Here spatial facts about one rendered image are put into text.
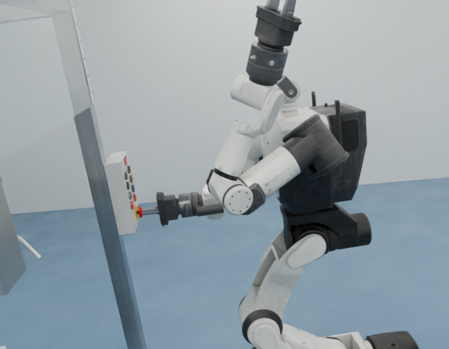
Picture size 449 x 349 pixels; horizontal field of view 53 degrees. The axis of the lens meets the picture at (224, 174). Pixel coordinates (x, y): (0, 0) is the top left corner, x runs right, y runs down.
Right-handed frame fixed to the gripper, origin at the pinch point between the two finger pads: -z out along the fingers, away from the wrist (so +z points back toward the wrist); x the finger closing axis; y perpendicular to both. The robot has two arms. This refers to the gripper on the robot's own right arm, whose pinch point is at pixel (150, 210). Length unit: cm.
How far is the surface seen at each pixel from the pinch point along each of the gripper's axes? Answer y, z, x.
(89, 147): -8.3, -14.3, -27.9
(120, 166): -8.4, -5.8, -20.2
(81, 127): -8.3, -15.4, -34.8
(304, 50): 255, 124, -37
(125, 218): -8.4, -7.9, -1.7
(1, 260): -76, -17, -22
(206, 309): 77, 9, 94
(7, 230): -71, -17, -26
